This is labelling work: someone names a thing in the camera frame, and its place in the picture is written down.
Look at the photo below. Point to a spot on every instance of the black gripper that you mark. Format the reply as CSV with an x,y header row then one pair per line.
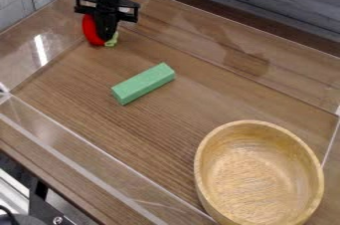
x,y
119,10

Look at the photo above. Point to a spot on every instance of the red plush strawberry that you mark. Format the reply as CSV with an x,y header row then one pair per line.
x,y
91,33

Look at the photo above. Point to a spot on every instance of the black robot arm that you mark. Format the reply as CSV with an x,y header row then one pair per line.
x,y
103,14

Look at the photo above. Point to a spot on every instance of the green rectangular block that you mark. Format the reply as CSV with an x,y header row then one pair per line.
x,y
143,83

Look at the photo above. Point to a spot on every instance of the wooden bowl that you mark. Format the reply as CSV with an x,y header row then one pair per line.
x,y
257,175

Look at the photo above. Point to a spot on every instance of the clear acrylic enclosure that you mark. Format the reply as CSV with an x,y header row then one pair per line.
x,y
193,106

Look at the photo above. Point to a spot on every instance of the black metal table bracket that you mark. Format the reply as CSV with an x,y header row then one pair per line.
x,y
41,209

